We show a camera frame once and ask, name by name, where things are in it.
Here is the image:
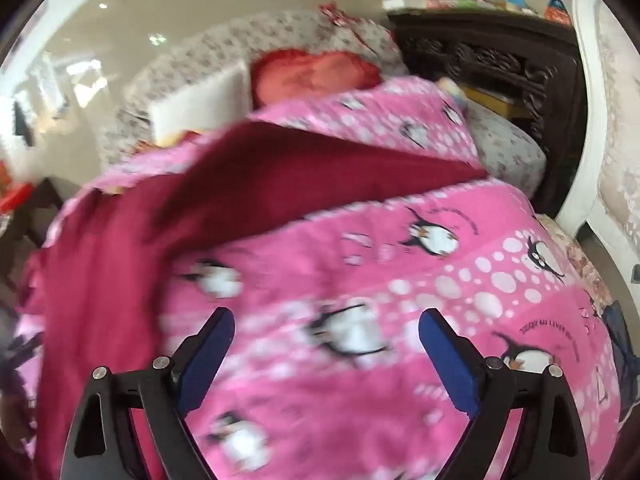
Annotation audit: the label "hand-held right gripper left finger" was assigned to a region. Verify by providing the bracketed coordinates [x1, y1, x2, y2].
[59, 306, 237, 480]

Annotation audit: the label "blue denim cloth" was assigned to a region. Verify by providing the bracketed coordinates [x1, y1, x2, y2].
[600, 300, 640, 421]

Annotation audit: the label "white upholstered chair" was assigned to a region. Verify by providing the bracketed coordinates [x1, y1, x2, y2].
[555, 0, 640, 281]

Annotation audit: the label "dark red garment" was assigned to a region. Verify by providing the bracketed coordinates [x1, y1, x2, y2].
[15, 120, 488, 480]

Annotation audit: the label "yellow box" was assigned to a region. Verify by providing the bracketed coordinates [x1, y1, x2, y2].
[460, 85, 531, 121]

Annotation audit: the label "floral bed cover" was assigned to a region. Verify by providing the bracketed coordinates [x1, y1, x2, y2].
[97, 10, 548, 191]

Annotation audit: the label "red cushion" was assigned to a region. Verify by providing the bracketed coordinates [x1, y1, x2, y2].
[250, 49, 383, 111]

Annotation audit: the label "red packets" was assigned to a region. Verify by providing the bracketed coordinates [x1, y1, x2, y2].
[0, 182, 36, 213]

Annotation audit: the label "beige floral mat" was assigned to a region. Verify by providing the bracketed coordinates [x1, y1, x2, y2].
[535, 212, 616, 311]

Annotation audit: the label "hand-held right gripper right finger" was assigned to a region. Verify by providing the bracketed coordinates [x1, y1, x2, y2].
[418, 308, 591, 480]

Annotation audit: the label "white pillow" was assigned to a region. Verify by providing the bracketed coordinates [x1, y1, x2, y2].
[148, 60, 253, 143]

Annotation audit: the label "orange packet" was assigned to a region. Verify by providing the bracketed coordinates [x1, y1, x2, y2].
[545, 0, 573, 23]

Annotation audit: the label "flat white box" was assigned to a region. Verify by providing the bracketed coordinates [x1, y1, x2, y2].
[382, 0, 463, 11]

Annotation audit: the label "dark wooden table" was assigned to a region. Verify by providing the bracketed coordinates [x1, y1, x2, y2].
[0, 177, 66, 261]

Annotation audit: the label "red white printed cloth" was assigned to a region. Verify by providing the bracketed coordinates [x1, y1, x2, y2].
[320, 2, 366, 36]

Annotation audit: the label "dark carved wooden cabinet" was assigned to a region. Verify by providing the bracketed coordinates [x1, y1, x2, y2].
[387, 7, 588, 216]

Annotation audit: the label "pink penguin blanket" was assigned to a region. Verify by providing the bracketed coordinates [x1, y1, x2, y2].
[15, 77, 626, 480]

